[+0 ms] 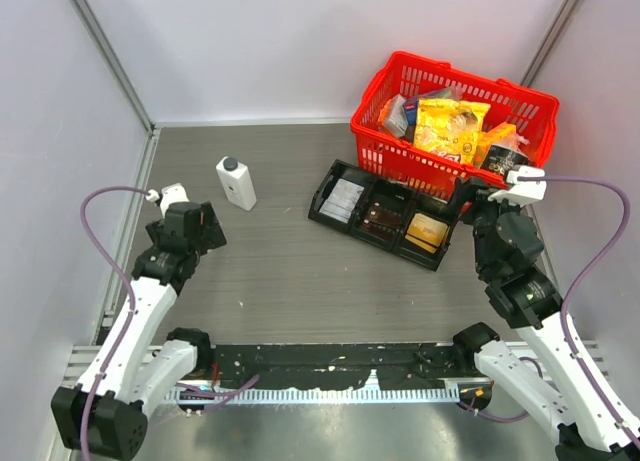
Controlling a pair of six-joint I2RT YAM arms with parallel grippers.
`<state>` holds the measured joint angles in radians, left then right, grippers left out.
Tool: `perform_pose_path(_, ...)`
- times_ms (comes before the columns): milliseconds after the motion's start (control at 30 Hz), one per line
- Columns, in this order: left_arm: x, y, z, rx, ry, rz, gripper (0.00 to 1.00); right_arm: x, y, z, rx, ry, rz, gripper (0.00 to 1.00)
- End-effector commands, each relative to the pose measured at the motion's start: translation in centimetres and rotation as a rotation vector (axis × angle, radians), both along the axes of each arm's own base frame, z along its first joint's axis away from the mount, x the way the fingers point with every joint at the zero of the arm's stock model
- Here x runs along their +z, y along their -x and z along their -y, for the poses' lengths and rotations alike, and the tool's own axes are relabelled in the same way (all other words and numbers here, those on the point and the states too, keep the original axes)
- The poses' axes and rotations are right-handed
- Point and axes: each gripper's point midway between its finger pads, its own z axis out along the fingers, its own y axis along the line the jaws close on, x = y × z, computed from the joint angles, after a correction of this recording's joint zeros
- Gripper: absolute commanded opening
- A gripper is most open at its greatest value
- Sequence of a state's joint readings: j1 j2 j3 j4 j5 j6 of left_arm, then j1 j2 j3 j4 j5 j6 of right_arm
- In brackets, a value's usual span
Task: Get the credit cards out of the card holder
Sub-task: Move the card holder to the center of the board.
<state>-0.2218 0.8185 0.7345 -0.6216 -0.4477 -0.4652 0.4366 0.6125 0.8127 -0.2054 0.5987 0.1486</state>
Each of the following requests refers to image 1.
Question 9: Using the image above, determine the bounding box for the orange snack packet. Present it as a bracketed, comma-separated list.
[473, 122, 516, 168]

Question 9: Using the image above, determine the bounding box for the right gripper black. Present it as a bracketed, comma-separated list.
[445, 175, 523, 275]

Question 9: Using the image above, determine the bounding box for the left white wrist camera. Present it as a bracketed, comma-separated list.
[145, 183, 189, 217]

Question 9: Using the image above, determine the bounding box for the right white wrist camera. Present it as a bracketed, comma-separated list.
[488, 166, 547, 207]

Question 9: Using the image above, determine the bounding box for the white bottle grey cap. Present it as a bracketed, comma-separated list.
[216, 156, 257, 211]

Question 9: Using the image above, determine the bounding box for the white slotted cable duct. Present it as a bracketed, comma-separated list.
[164, 386, 461, 403]

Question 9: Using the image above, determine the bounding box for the white cards stack in tray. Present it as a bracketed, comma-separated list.
[319, 178, 364, 223]

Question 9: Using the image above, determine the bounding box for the purple cable under base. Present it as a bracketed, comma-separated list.
[457, 355, 544, 424]
[174, 373, 261, 413]

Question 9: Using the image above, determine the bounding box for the yellow snack bag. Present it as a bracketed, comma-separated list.
[413, 98, 490, 165]

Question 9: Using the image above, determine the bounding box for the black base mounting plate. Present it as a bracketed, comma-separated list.
[210, 343, 481, 391]

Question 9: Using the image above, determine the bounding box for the black compartment tray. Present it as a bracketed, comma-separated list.
[308, 160, 459, 271]

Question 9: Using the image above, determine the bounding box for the grey carton box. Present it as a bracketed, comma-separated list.
[377, 94, 408, 138]

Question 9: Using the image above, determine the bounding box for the red plastic shopping basket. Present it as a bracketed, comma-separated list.
[350, 51, 560, 199]

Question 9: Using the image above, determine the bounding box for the yellow cards stack in tray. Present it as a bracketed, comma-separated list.
[405, 213, 449, 254]

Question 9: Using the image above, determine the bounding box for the purple cable under right base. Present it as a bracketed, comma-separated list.
[457, 355, 544, 424]

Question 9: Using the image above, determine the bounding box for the black round can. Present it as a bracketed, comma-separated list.
[480, 143, 530, 177]

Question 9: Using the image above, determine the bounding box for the purple cable under left base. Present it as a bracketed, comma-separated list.
[174, 373, 261, 413]

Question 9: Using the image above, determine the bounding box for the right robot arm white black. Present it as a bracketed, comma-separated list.
[447, 172, 639, 460]

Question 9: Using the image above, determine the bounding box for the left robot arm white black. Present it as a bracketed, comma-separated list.
[51, 201, 226, 460]

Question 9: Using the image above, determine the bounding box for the brown cards stack in tray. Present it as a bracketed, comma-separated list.
[362, 202, 402, 242]

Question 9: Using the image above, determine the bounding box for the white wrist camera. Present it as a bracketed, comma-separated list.
[145, 183, 189, 217]
[488, 166, 547, 207]

